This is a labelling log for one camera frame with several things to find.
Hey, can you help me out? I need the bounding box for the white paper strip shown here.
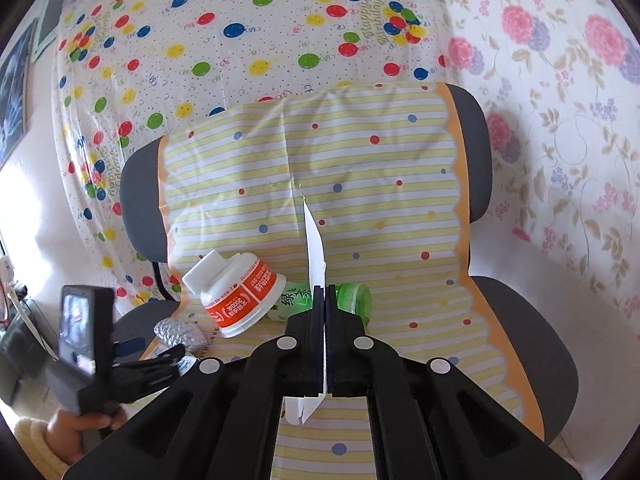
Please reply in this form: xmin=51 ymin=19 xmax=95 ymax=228
xmin=282 ymin=185 xmax=329 ymax=427

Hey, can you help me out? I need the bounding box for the black office chair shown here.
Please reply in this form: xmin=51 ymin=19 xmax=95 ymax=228
xmin=119 ymin=82 xmax=581 ymax=448

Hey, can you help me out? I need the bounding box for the grey purple wall poster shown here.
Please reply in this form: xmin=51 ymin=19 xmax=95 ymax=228
xmin=34 ymin=0 xmax=103 ymax=58

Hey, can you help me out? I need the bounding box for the white bottle orange label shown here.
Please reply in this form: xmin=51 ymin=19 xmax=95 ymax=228
xmin=181 ymin=250 xmax=287 ymax=339

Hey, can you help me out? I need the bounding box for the yellow striped dotted chair cover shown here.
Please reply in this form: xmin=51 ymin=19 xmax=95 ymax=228
xmin=137 ymin=82 xmax=546 ymax=480

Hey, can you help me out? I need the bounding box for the dark wall poster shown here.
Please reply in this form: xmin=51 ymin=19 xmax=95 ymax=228
xmin=0 ymin=20 xmax=38 ymax=173

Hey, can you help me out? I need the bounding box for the floral printed white sheet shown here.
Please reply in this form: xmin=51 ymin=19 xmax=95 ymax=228
xmin=430 ymin=0 xmax=640 ymax=321

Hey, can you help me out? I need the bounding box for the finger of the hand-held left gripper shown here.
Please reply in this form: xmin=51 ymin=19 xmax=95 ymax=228
xmin=113 ymin=338 xmax=152 ymax=359
xmin=114 ymin=344 xmax=187 ymax=404

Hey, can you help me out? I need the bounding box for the dark blurred object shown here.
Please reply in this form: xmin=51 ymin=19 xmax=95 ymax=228
xmin=0 ymin=300 xmax=56 ymax=406

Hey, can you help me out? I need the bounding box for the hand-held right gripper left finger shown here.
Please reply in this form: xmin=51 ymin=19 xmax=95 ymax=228
xmin=62 ymin=284 xmax=326 ymax=480

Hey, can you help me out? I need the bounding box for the person's left hand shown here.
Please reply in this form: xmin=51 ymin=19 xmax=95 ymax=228
xmin=47 ymin=402 xmax=128 ymax=463

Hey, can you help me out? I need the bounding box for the green plastic bottle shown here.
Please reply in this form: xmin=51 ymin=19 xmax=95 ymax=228
xmin=265 ymin=282 xmax=373 ymax=328

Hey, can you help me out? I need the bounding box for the balloon printed white sheet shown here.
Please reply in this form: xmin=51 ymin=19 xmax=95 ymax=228
xmin=50 ymin=0 xmax=451 ymax=306

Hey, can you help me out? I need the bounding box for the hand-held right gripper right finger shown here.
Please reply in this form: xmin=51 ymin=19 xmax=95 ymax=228
xmin=325 ymin=284 xmax=585 ymax=480

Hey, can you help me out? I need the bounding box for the crumpled silver foil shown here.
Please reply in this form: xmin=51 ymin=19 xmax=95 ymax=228
xmin=154 ymin=317 xmax=208 ymax=358

